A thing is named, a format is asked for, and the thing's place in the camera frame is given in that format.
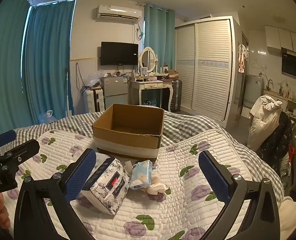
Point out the dark floral garment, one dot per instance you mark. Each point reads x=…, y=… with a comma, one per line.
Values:
x=277, y=142

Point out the clear plastic bag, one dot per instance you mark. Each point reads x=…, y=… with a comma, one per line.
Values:
x=91, y=78

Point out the dark suitcase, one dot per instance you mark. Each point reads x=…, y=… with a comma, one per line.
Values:
x=176, y=96

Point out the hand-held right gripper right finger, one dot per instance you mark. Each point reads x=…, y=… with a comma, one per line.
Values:
x=214, y=177

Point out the white suitcase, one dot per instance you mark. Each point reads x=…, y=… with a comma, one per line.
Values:
x=93, y=101

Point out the small open cardboard box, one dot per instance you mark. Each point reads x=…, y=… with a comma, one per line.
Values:
x=171, y=74

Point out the blue tissue pack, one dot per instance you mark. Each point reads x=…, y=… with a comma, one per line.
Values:
x=140, y=175

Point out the grey mini fridge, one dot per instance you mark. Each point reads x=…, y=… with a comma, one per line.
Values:
x=114, y=88

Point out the black range hood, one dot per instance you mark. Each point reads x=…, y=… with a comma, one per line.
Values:
x=291, y=65

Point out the hanging pink clothes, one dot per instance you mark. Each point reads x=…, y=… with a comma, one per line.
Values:
x=242, y=58

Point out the white open shelf unit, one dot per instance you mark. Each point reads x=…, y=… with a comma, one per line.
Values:
x=294, y=107

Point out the white louvered wardrobe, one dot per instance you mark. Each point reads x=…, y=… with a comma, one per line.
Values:
x=208, y=67

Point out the grey checked blanket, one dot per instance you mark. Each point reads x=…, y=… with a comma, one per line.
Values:
x=183, y=127

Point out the clear water jug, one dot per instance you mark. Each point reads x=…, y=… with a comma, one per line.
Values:
x=48, y=117

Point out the white garment on chair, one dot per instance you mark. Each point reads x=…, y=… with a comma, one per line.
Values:
x=261, y=120

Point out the white tissue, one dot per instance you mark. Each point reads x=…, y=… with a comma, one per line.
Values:
x=156, y=189

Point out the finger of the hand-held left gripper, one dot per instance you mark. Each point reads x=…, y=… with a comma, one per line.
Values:
x=23, y=151
x=4, y=138

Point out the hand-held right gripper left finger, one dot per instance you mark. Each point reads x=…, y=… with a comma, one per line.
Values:
x=81, y=175

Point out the narrow teal curtain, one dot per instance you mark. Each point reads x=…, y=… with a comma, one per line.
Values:
x=159, y=37

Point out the white quilted floral mat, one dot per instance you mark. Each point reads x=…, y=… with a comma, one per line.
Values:
x=188, y=205

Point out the black wall television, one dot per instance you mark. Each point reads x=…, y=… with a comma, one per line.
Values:
x=119, y=53

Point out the brown cardboard box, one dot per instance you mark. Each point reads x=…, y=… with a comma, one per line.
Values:
x=128, y=141

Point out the white oval vanity mirror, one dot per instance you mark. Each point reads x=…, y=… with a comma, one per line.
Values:
x=148, y=60

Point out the wide teal curtain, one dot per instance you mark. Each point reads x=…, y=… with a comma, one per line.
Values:
x=5, y=67

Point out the white kitchen wall cabinets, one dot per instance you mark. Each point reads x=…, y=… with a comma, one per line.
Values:
x=284, y=38

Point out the grey washing machine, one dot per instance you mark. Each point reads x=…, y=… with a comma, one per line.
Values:
x=253, y=90

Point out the white dressing table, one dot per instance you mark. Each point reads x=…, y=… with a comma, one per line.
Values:
x=150, y=85

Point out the teal curtain with grommets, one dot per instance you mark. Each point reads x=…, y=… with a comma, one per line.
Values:
x=48, y=62

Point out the blue basket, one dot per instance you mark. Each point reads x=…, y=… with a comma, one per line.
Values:
x=150, y=102

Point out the white air conditioner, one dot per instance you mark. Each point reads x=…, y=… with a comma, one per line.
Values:
x=118, y=11

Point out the metal faucet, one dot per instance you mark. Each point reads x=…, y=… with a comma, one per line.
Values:
x=270, y=83

